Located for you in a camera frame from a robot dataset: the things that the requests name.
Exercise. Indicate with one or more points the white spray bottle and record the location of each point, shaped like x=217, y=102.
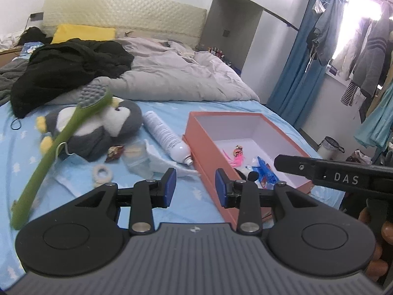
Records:
x=159, y=132

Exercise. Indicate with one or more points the brown cardboard box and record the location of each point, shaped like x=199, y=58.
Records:
x=9, y=57

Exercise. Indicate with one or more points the striped black-white garment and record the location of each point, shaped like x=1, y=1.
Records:
x=350, y=95

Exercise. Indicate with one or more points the blue tree-patterned bed sheet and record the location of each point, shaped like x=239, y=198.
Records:
x=101, y=209

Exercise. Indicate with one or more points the blue snack packet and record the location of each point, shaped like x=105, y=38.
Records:
x=267, y=172

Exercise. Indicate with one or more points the hanging grey striped sweater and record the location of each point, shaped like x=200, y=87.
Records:
x=373, y=55

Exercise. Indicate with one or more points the dark brown snack packet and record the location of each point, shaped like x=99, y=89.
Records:
x=114, y=153

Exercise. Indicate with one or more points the white trash bin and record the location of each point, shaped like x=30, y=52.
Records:
x=330, y=150

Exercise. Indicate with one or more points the black garment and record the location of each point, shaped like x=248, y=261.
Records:
x=70, y=64

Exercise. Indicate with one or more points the person's right hand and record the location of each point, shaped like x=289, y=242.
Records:
x=377, y=269

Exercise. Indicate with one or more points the black bag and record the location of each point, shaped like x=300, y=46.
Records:
x=33, y=33

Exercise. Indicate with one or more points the yellow pillow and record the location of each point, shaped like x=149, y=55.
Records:
x=83, y=33

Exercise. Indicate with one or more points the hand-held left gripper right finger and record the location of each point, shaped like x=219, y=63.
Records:
x=219, y=188

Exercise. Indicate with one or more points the bags on floor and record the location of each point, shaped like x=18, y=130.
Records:
x=359, y=157

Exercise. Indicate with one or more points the black wall socket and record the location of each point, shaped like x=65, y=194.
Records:
x=36, y=16

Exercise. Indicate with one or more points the hanging grey-blue shirt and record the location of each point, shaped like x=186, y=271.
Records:
x=328, y=30

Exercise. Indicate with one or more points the grey duvet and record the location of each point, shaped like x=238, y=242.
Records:
x=172, y=73

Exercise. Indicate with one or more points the blue tissue packet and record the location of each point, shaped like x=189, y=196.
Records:
x=32, y=47

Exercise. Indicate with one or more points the light blue face mask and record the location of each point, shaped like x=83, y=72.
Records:
x=72, y=176

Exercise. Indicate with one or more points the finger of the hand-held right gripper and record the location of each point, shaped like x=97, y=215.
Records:
x=294, y=166

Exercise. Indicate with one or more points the clear plastic bag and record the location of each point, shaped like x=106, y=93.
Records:
x=158, y=161

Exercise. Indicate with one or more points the hanging teal garment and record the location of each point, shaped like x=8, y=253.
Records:
x=379, y=123

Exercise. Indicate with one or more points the beige quilted headboard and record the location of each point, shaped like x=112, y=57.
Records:
x=122, y=10

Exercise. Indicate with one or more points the row of small bottles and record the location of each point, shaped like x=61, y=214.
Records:
x=216, y=52

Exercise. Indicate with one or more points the hanging white jacket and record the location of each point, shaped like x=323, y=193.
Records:
x=347, y=55

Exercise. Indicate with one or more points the grey fleece blanket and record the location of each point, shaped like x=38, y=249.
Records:
x=9, y=80

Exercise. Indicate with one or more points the white crumpled cloth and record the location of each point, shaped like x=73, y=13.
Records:
x=7, y=40

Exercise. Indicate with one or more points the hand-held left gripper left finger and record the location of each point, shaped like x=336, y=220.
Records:
x=170, y=188

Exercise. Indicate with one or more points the hanging white face mask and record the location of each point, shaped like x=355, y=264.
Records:
x=318, y=6

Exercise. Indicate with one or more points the blue curtain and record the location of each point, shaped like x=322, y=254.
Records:
x=294, y=92

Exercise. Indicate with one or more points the grey penguin plush toy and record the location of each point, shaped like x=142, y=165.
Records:
x=122, y=119

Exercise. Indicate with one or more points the orange cardboard box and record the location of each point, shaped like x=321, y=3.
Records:
x=202, y=155

